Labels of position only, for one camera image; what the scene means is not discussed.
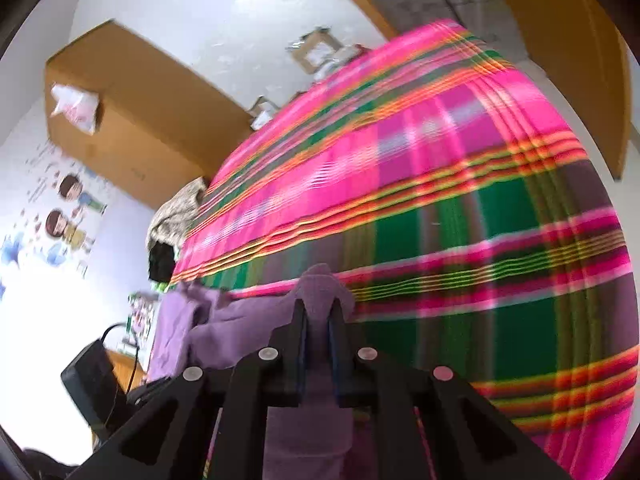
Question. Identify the cartoon wall sticker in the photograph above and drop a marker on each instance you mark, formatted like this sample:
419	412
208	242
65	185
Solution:
60	210

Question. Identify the wooden bedside table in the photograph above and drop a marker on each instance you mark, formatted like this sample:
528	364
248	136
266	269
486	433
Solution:
125	367

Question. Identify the white plastic bag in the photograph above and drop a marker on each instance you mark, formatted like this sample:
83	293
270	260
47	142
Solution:
75	107

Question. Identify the wooden wardrobe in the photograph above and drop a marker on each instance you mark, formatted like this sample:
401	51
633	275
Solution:
145	120

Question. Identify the large cardboard box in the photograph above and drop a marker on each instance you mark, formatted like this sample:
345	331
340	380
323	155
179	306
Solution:
312	52

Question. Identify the purple fleece garment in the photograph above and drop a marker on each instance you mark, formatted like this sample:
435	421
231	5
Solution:
240	325

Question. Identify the floral cloth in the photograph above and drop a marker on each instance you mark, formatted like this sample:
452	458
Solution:
175	215

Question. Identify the black bag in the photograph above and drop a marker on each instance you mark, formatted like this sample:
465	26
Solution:
45	465

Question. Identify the colourful toy box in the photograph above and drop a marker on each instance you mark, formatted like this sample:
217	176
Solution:
142	317

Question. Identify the small cardboard box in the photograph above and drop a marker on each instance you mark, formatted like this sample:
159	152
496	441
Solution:
262	112

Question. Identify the grey plastic zip curtain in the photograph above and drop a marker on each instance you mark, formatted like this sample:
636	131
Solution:
430	0

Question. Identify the grey parcel bag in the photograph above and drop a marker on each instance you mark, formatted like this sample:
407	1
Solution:
345	62

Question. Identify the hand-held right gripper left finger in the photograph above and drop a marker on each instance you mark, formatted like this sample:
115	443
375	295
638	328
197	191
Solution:
300	355

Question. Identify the pink plaid bed sheet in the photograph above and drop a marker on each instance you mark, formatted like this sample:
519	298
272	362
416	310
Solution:
450	210

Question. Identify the wooden door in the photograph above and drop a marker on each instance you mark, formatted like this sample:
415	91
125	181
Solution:
575	50

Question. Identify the black cloth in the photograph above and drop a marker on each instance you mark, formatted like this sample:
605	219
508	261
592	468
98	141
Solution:
161	262

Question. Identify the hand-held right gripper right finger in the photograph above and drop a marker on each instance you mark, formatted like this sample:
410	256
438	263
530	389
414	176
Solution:
336	355

